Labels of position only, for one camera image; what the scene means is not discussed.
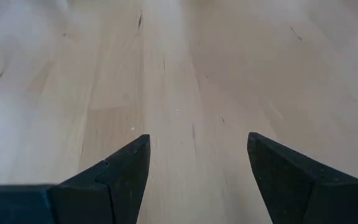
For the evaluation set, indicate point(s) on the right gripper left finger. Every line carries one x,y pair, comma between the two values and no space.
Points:
117,193

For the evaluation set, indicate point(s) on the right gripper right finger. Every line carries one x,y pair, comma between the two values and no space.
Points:
284,193

